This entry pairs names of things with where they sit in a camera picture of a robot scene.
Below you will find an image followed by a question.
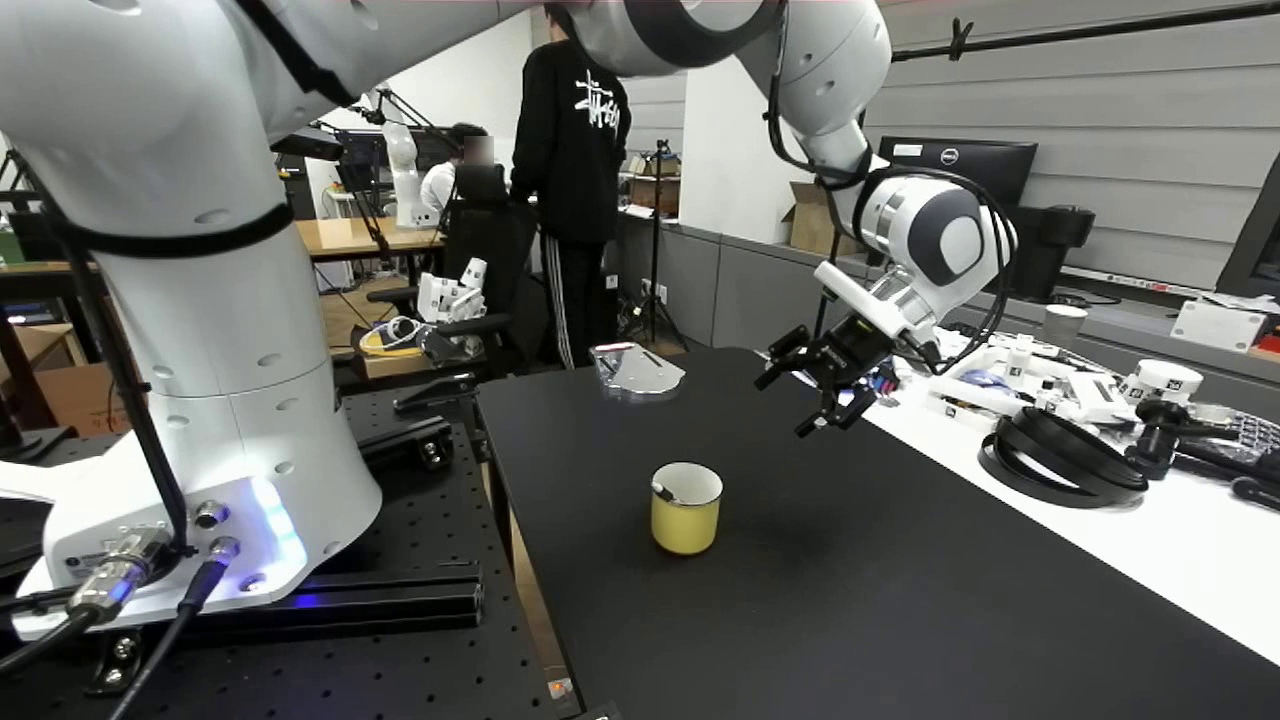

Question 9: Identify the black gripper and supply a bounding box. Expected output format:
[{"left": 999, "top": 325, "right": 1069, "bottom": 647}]
[{"left": 752, "top": 322, "right": 905, "bottom": 444}]

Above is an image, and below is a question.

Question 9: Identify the yellow mug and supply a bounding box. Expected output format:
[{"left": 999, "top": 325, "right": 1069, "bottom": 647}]
[{"left": 650, "top": 462, "right": 729, "bottom": 560}]

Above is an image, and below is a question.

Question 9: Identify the small cardboard box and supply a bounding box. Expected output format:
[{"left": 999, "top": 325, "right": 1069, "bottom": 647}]
[{"left": 783, "top": 179, "right": 848, "bottom": 260}]

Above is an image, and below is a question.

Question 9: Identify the grey metal plate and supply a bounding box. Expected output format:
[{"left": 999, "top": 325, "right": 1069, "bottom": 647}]
[{"left": 584, "top": 339, "right": 689, "bottom": 405}]

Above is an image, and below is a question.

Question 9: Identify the black tripod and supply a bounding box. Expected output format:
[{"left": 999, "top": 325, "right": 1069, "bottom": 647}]
[{"left": 622, "top": 136, "right": 693, "bottom": 361}]

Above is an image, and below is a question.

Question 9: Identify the black box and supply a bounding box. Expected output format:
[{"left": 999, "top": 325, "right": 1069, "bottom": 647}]
[{"left": 1005, "top": 202, "right": 1100, "bottom": 304}]

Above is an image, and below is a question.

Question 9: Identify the black computer monitor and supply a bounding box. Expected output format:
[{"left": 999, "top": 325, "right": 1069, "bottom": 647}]
[{"left": 872, "top": 133, "right": 1040, "bottom": 216}]

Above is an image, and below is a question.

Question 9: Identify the standing person black hoodie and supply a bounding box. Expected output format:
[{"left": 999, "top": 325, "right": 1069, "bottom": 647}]
[{"left": 509, "top": 0, "right": 640, "bottom": 372}]

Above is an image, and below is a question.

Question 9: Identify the black office chair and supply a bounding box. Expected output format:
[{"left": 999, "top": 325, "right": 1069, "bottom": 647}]
[{"left": 389, "top": 156, "right": 553, "bottom": 421}]

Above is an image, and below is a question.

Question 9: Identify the black and white handheld device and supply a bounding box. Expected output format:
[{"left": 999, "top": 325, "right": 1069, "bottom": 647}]
[{"left": 1119, "top": 357, "right": 1280, "bottom": 515}]

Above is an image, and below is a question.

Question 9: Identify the white bag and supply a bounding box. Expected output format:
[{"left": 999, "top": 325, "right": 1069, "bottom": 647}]
[{"left": 414, "top": 252, "right": 492, "bottom": 328}]

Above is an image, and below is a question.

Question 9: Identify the flat white box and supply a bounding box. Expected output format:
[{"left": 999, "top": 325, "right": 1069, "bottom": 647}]
[{"left": 1170, "top": 297, "right": 1267, "bottom": 357}]

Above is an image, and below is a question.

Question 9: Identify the seated person in black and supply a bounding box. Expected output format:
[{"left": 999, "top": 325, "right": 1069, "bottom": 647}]
[{"left": 418, "top": 121, "right": 542, "bottom": 325}]

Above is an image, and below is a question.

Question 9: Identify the black horizontal rod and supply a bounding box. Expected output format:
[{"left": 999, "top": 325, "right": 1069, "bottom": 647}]
[{"left": 888, "top": 0, "right": 1280, "bottom": 69}]

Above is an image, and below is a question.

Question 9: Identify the dark monitor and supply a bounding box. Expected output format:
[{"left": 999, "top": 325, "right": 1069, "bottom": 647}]
[{"left": 1218, "top": 152, "right": 1280, "bottom": 304}]

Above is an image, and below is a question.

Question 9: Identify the wooden desk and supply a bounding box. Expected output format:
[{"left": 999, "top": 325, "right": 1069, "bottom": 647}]
[{"left": 291, "top": 211, "right": 447, "bottom": 265}]

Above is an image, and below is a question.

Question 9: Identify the black coiled cable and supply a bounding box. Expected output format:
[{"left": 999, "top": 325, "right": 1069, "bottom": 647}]
[{"left": 975, "top": 405, "right": 1153, "bottom": 514}]

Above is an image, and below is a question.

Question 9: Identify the black aluminium rail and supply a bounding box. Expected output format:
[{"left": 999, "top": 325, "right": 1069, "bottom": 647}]
[{"left": 184, "top": 574, "right": 488, "bottom": 642}]

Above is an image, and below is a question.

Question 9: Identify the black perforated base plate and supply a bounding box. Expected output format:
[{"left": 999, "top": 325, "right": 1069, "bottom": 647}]
[{"left": 0, "top": 421, "right": 572, "bottom": 720}]

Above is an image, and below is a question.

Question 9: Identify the black cable on robot base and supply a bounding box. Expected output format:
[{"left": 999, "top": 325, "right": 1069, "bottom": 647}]
[{"left": 0, "top": 167, "right": 296, "bottom": 574}]

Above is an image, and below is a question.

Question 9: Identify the black plug cable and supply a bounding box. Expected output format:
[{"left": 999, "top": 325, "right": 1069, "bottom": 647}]
[{"left": 109, "top": 538, "right": 240, "bottom": 720}]

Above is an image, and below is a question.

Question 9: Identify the grey plug cable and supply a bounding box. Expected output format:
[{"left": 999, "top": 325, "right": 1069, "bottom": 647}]
[{"left": 0, "top": 542, "right": 155, "bottom": 677}]

